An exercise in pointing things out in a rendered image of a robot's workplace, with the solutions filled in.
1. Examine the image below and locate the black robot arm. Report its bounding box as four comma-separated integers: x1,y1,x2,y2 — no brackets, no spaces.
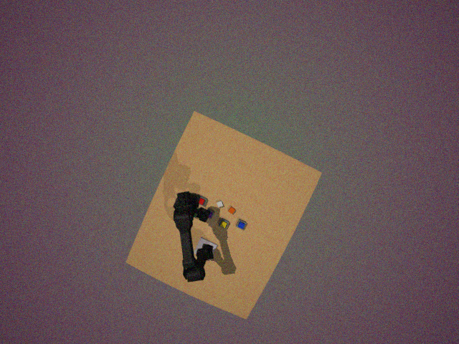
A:
174,191,214,282

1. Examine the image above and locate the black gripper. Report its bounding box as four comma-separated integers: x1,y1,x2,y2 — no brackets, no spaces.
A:
174,198,210,222

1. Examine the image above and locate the blue button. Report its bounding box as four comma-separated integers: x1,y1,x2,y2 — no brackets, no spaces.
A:
236,219,247,230

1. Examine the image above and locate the red button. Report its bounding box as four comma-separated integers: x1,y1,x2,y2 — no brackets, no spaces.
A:
199,196,207,206

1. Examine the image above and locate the yellow button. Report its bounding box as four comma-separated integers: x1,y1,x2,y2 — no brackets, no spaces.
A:
219,218,229,229

